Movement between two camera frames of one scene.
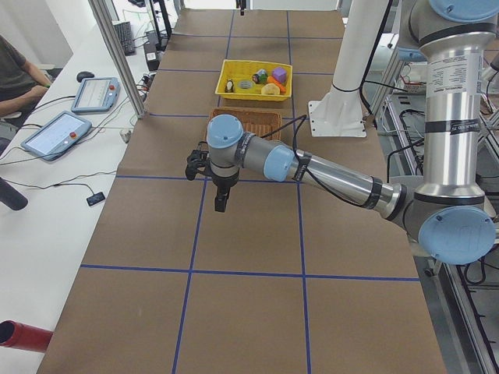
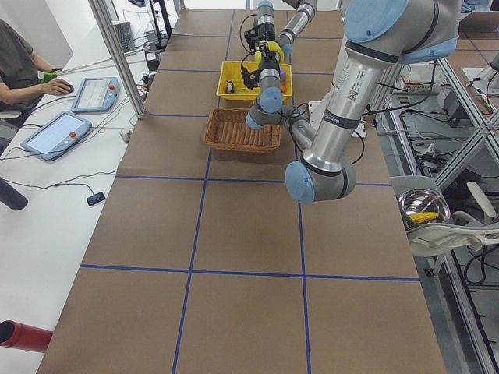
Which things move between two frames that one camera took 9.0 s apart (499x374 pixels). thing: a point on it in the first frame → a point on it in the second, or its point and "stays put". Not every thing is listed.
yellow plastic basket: (241, 72) stays put
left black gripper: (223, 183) → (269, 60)
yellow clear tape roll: (245, 84) → (270, 45)
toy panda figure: (229, 87) stays put
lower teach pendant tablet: (57, 136) stays put
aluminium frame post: (122, 53) stays put
